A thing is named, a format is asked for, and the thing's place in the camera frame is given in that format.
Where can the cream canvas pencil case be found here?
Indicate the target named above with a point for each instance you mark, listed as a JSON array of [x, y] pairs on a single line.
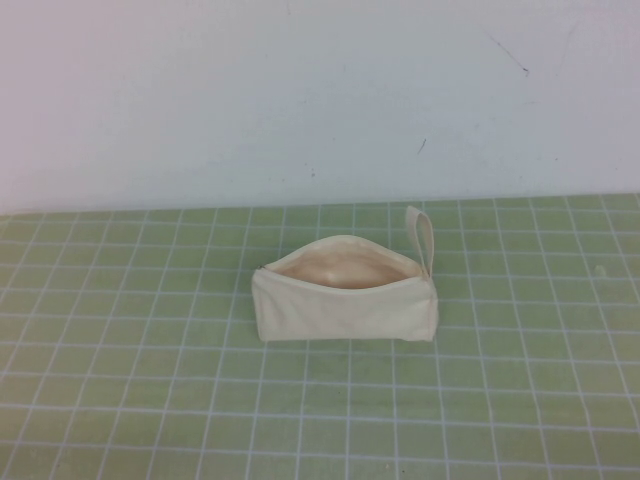
[[340, 315]]

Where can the green grid cutting mat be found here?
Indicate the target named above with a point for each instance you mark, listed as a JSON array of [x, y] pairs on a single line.
[[150, 375]]

